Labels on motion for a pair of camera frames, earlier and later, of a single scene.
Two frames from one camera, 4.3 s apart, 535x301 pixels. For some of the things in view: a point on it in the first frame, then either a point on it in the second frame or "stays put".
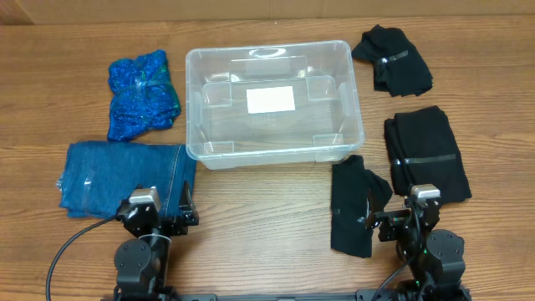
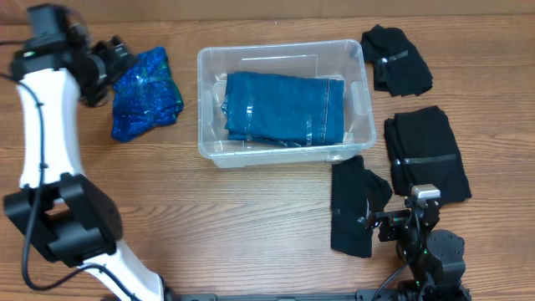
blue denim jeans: (99, 176) → (284, 109)
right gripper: (392, 219) stays put
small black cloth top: (399, 68) stays put
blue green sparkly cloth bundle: (144, 96) stays put
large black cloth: (422, 150) stays put
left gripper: (165, 221) → (115, 56)
